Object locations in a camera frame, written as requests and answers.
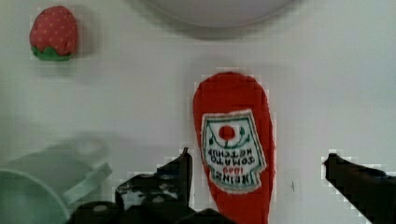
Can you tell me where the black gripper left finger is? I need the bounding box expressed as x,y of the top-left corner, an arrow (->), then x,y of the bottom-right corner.
114,147 -> 194,218

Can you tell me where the green cup with handle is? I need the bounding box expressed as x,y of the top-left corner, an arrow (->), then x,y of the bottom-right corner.
0,138 -> 112,224

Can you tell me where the plush strawberry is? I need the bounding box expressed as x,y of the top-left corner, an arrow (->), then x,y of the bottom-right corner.
29,6 -> 78,62

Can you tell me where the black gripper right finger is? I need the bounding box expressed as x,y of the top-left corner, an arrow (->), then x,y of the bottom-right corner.
323,153 -> 396,224

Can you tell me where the grey round plate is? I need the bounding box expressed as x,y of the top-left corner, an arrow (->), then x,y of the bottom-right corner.
146,0 -> 294,28

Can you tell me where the red plush ketchup bottle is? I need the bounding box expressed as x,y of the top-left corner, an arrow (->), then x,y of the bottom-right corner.
192,72 -> 276,224

